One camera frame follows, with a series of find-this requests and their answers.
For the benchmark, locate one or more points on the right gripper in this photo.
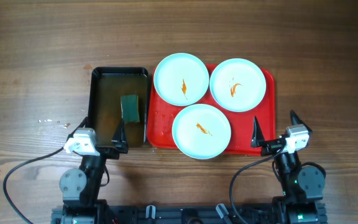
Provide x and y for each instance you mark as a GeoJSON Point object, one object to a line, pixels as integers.
{"type": "Point", "coordinates": [270, 146]}

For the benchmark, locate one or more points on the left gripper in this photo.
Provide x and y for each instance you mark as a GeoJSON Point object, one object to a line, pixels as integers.
{"type": "Point", "coordinates": [113, 152]}

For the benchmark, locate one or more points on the green sponge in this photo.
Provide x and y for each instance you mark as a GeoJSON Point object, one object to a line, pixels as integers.
{"type": "Point", "coordinates": [130, 108]}

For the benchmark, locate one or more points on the light blue plate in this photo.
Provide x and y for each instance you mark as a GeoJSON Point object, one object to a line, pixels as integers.
{"type": "Point", "coordinates": [237, 85]}
{"type": "Point", "coordinates": [181, 79]}
{"type": "Point", "coordinates": [201, 131]}

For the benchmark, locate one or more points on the light blue plate bottom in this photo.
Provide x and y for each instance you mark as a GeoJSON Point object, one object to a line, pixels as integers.
{"type": "Point", "coordinates": [201, 131]}

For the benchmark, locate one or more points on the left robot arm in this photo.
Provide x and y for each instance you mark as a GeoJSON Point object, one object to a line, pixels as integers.
{"type": "Point", "coordinates": [80, 187]}

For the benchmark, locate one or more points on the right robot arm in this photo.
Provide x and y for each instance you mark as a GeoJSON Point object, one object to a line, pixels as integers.
{"type": "Point", "coordinates": [302, 183]}

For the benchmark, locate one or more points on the red plastic tray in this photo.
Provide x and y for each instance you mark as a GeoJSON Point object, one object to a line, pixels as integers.
{"type": "Point", "coordinates": [161, 115]}

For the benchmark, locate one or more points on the black rectangular water basin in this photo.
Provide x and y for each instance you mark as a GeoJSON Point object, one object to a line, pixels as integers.
{"type": "Point", "coordinates": [108, 86]}

